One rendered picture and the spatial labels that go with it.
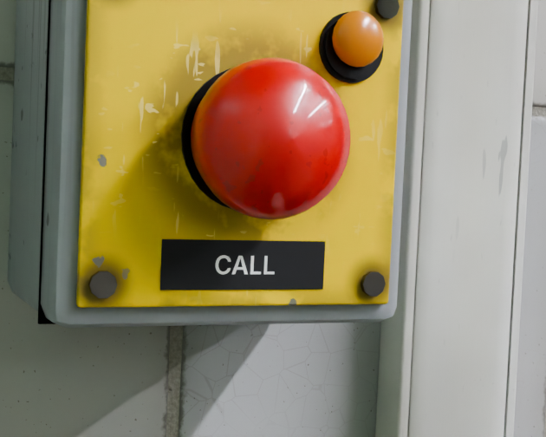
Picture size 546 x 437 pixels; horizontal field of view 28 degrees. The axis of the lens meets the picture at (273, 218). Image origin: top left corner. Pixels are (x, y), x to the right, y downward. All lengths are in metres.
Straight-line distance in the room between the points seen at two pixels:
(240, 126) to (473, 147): 0.14
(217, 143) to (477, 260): 0.15
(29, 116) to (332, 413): 0.15
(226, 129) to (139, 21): 0.04
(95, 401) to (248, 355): 0.05
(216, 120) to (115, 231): 0.04
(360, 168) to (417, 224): 0.08
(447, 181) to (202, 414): 0.11
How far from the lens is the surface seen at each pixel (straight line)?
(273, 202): 0.26
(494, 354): 0.40
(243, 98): 0.26
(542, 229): 0.42
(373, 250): 0.30
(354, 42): 0.29
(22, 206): 0.32
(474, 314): 0.39
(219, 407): 0.37
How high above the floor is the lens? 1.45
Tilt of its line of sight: 3 degrees down
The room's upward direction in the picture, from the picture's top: 3 degrees clockwise
